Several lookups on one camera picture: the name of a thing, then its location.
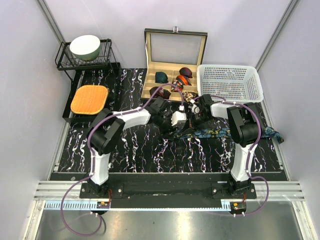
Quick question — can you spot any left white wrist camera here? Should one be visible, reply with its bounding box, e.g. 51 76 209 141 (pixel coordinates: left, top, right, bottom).
170 105 187 126

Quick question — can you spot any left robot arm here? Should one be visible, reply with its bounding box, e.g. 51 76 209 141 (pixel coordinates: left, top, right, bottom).
87 97 180 198

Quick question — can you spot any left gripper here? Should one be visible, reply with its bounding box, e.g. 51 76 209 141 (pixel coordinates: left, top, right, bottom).
155 112 178 140

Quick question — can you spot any red floral rolled tie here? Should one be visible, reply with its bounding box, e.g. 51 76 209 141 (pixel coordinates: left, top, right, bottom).
170 80 184 92

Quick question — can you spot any dark green rolled tie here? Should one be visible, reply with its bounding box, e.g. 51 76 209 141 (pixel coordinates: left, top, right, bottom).
155 71 169 84

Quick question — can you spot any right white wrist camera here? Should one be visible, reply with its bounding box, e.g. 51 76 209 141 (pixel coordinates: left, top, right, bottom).
189 99 200 114

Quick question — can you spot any white plastic basket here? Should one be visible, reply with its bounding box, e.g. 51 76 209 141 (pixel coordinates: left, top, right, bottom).
196 64 264 103

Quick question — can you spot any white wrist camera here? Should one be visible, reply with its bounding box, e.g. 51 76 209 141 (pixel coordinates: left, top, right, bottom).
170 105 187 126
189 99 200 114

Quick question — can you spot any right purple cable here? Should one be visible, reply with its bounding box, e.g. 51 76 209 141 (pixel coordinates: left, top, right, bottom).
192 94 270 217

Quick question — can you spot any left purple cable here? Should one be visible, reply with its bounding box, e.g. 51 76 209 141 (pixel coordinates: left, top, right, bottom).
60 82 186 237

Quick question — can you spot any blue patterned necktie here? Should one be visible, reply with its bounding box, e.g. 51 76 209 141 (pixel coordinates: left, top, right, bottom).
174 126 285 144

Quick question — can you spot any maroon striped rolled tie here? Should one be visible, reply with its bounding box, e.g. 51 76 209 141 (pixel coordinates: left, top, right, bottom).
179 67 193 79

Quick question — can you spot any white green bowl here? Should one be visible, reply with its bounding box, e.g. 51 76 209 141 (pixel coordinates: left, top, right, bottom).
69 35 101 62

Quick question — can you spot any purple cable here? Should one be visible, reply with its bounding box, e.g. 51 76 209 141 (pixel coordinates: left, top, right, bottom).
192 94 270 217
60 82 186 237

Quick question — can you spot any black tie storage box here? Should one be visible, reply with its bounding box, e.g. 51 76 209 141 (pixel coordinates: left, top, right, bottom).
140 27 208 103

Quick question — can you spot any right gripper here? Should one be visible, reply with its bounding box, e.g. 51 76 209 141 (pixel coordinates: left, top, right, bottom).
180 110 213 136

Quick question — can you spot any beige floral rolled tie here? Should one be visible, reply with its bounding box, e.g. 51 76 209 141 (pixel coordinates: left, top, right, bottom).
182 91 199 102

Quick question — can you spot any orange striped rolled tie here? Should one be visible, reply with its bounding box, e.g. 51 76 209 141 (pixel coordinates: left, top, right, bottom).
175 75 192 86

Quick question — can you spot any dark red rolled tie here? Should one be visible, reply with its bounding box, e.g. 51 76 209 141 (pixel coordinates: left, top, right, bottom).
149 86 171 100

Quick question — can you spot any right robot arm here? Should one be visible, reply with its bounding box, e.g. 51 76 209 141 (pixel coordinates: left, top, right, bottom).
190 94 265 199

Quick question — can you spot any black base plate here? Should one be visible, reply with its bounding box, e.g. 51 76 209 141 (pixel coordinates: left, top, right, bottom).
79 173 257 211

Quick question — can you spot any black wire dish rack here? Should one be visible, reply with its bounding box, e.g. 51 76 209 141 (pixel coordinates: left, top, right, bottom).
54 38 115 71

